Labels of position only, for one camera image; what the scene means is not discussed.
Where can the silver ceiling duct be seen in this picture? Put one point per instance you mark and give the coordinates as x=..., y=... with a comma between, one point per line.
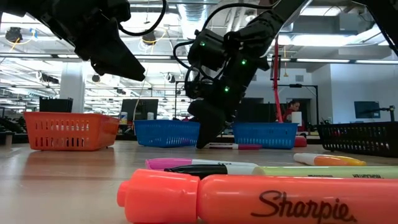
x=194, y=15

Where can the white bottle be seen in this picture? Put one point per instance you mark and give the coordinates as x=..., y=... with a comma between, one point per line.
x=123, y=118

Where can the light green highlighter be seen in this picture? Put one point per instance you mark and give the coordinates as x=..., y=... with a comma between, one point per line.
x=326, y=171

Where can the orange Sharpie highlighter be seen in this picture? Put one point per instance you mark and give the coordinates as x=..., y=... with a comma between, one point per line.
x=248, y=199

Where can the person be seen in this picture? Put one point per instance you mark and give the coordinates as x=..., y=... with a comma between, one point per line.
x=293, y=105

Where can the short purple marker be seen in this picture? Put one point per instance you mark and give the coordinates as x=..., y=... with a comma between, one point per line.
x=245, y=146

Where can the white marker yellow-orange cap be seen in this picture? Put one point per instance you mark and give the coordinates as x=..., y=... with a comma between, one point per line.
x=326, y=160

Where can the orange plastic basket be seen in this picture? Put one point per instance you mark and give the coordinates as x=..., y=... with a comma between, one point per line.
x=71, y=130

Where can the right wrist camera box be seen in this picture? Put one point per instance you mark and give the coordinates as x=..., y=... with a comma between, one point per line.
x=206, y=51

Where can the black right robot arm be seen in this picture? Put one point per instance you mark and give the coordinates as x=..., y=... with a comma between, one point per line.
x=264, y=28

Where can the black partition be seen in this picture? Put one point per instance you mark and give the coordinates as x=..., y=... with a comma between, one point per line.
x=258, y=113

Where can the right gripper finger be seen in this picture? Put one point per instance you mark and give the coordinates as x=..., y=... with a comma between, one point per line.
x=211, y=133

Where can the blue plastic basket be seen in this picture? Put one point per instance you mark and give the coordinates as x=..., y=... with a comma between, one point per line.
x=264, y=135
x=164, y=133

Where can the black ceiling device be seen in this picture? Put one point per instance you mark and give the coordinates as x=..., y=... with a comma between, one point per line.
x=149, y=39
x=14, y=34

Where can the wall monitor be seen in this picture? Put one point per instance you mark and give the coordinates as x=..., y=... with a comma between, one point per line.
x=367, y=109

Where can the small white cup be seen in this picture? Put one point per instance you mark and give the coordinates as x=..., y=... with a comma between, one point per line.
x=150, y=115

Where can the black plastic basket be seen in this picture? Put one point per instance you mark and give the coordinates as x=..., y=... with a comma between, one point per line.
x=357, y=140

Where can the black computer monitor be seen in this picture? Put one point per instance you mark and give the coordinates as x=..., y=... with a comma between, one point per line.
x=140, y=109

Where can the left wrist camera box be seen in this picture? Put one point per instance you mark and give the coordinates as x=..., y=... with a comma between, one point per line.
x=119, y=9

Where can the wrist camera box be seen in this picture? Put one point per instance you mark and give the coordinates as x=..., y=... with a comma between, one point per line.
x=119, y=9
x=206, y=51

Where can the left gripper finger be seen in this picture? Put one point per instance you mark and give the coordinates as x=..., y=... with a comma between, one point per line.
x=118, y=63

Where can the white marker pink cap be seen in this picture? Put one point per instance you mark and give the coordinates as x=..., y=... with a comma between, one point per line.
x=168, y=163

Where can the white marker black cap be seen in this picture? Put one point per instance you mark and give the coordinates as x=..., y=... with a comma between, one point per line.
x=199, y=169

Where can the ceiling light panel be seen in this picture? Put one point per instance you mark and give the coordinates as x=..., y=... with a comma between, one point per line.
x=326, y=39

